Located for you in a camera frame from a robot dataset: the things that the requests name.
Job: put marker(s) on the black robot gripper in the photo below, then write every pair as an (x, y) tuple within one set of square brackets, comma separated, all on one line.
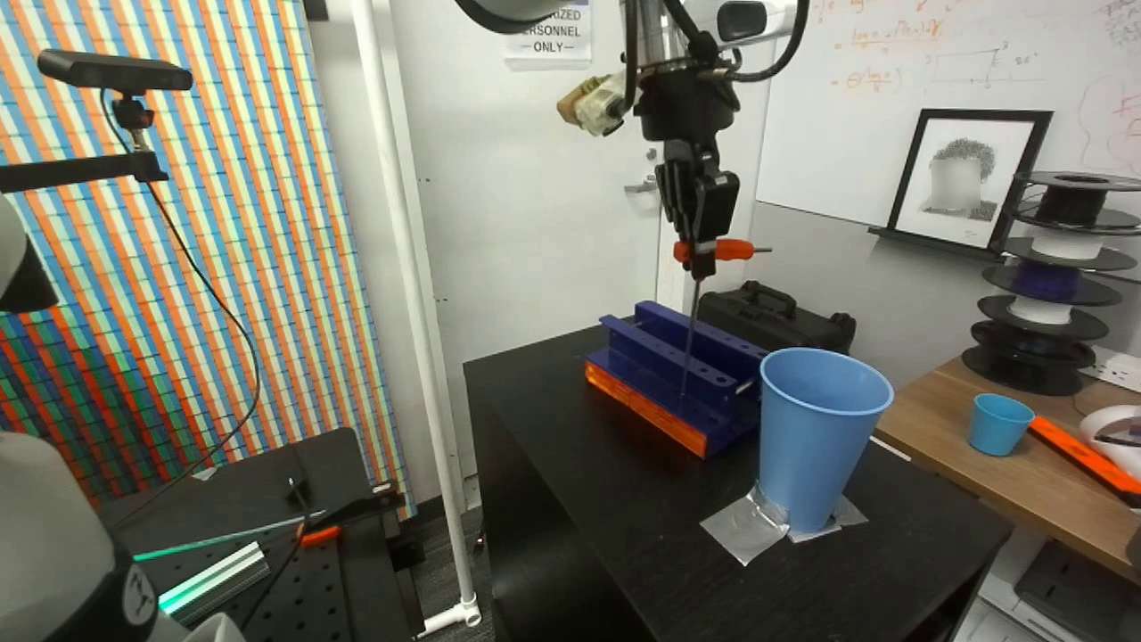
[(698, 192)]

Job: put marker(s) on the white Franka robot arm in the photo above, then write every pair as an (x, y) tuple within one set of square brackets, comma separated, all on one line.
[(645, 29)]

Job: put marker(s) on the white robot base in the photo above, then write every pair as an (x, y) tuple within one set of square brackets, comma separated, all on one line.
[(49, 547)]

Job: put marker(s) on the large blue plastic cup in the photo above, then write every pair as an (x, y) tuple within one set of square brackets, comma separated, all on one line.
[(813, 439)]

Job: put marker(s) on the small blue cup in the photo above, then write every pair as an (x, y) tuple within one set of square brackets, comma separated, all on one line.
[(995, 427)]

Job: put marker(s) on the black hard carrying case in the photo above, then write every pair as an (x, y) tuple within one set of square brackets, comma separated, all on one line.
[(780, 316)]

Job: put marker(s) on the blue tool rack, orange base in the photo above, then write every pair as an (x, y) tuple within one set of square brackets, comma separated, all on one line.
[(679, 375)]

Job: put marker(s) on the black cabinet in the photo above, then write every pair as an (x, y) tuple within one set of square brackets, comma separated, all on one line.
[(664, 538)]

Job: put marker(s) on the black framed portrait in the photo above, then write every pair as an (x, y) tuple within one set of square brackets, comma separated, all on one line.
[(963, 179)]

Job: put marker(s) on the white paper sign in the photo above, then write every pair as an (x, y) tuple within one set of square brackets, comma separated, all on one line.
[(551, 29)]

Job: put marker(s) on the white stand pole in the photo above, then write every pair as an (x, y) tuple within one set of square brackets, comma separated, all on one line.
[(415, 299)]

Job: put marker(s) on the whiteboard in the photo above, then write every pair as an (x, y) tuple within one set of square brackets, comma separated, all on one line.
[(951, 60)]

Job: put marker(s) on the black filament spool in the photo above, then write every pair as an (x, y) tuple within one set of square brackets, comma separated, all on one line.
[(1075, 200), (1029, 360)]

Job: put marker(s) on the blue filament spool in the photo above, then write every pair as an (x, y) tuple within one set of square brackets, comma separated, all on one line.
[(1046, 283)]

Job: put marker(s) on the white filament spool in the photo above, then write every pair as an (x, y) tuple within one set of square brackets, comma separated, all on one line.
[(1046, 311), (1071, 249)]

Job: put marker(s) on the wooden desk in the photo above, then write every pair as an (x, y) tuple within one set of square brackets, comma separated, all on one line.
[(1023, 488)]

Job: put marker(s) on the white tape roll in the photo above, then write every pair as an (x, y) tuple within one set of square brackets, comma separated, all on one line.
[(1116, 433)]

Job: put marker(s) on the white box unit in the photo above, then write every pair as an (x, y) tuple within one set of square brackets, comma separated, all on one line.
[(1046, 595)]

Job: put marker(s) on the black device on white box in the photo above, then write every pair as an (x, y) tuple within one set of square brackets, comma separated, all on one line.
[(1083, 591)]

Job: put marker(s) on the black perforated breadboard table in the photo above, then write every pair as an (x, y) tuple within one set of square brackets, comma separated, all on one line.
[(308, 584)]

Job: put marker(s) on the teal shiny bar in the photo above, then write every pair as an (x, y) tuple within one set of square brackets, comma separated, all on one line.
[(208, 576)]

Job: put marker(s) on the white wall outlet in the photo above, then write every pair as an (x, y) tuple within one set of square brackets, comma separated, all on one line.
[(1121, 371)]

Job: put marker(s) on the colourful striped wall panel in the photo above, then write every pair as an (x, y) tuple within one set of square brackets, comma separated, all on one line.
[(237, 237)]

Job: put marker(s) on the black camera on stand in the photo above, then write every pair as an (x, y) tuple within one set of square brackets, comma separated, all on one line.
[(111, 73)]

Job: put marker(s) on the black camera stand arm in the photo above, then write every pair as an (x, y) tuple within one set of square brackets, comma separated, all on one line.
[(72, 172)]

